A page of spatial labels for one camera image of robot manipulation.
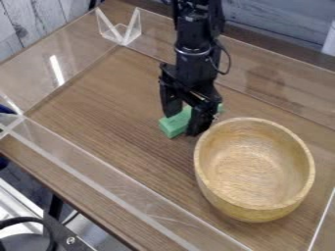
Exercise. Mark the brown wooden bowl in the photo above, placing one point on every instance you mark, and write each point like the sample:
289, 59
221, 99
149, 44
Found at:
254, 169

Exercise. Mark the clear acrylic tray wall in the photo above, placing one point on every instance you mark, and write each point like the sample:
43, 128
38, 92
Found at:
121, 203

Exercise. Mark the black table leg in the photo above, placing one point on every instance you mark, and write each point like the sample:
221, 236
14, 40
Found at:
55, 207

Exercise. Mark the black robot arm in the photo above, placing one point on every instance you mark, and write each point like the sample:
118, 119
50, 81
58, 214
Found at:
199, 22

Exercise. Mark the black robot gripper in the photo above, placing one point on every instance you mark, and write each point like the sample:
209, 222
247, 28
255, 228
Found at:
191, 76

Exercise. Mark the blue object at edge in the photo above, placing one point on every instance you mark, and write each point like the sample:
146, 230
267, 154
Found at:
6, 110

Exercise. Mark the clear acrylic corner bracket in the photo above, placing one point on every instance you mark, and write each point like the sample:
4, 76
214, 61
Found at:
121, 33

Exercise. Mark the green rectangular block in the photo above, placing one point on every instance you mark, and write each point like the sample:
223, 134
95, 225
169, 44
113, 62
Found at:
174, 126

